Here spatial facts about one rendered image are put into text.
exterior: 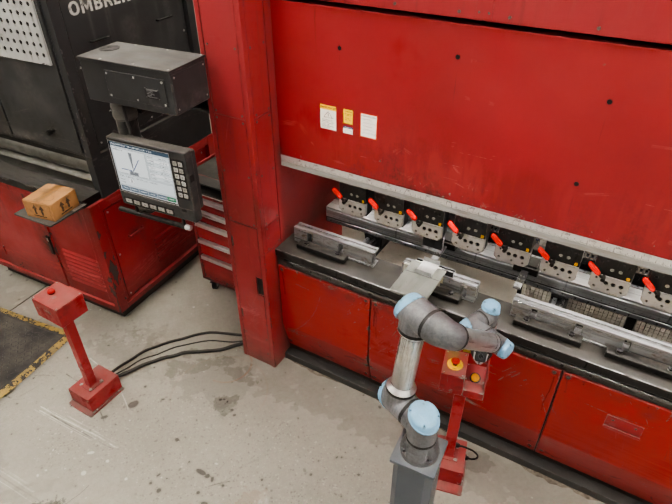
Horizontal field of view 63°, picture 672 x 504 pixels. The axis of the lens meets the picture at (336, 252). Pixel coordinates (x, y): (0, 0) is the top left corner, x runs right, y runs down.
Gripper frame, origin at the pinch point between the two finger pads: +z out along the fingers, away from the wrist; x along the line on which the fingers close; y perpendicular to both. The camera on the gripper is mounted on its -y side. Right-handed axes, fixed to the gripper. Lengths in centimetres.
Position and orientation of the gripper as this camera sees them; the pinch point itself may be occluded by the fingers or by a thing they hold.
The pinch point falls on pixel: (478, 363)
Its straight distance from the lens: 253.1
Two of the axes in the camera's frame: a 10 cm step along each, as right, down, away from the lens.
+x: -9.5, -1.7, 2.4
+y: 3.0, -6.3, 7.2
